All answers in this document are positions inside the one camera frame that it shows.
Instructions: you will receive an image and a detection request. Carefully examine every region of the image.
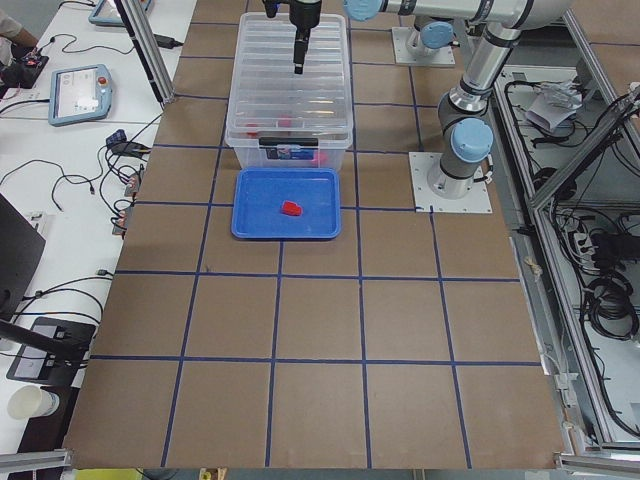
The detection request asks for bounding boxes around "black gripper near lid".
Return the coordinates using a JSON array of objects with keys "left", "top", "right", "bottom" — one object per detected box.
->
[{"left": 289, "top": 0, "right": 321, "bottom": 75}]

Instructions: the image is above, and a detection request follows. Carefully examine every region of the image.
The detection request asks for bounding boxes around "clear plastic box lid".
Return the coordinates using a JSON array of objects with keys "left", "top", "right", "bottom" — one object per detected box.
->
[{"left": 226, "top": 12, "right": 350, "bottom": 141}]

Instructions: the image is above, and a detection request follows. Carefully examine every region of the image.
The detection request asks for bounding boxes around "red block from tray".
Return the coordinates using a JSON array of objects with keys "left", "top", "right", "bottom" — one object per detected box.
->
[{"left": 280, "top": 200, "right": 303, "bottom": 217}]

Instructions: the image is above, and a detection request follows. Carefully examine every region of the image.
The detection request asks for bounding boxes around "silver robot arm near lid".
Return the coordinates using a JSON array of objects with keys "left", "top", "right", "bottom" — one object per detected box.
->
[{"left": 343, "top": 1, "right": 572, "bottom": 199}]

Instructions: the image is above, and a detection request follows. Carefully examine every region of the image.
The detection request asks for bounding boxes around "silver robot arm near tray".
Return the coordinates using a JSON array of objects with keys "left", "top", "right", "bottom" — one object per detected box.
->
[{"left": 406, "top": 15, "right": 455, "bottom": 57}]

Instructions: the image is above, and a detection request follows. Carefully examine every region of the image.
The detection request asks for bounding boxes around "clear plastic storage box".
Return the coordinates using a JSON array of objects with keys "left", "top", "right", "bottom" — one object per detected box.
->
[{"left": 223, "top": 12, "right": 355, "bottom": 171}]

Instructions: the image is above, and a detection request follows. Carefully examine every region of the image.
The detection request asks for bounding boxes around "black power adapter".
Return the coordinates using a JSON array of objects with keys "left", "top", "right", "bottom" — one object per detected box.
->
[{"left": 154, "top": 34, "right": 183, "bottom": 49}]

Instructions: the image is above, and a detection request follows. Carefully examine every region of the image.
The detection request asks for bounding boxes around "blue plastic tray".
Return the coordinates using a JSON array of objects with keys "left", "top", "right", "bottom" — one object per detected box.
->
[{"left": 231, "top": 168, "right": 342, "bottom": 240}]

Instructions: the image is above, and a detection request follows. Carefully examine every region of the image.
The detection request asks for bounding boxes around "blue teach pendant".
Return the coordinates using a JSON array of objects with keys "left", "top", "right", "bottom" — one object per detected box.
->
[
  {"left": 88, "top": 0, "right": 156, "bottom": 27},
  {"left": 48, "top": 64, "right": 112, "bottom": 127}
]

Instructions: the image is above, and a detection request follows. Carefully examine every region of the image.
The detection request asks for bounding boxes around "white paper cup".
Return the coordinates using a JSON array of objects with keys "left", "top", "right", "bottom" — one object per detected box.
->
[{"left": 7, "top": 385, "right": 60, "bottom": 420}]

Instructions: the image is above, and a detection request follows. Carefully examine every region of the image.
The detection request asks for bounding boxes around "aluminium frame post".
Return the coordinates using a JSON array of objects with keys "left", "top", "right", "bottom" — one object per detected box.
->
[{"left": 115, "top": 0, "right": 175, "bottom": 106}]

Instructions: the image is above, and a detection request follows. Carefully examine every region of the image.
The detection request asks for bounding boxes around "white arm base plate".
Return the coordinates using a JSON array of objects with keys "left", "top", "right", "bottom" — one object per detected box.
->
[{"left": 409, "top": 152, "right": 493, "bottom": 214}]

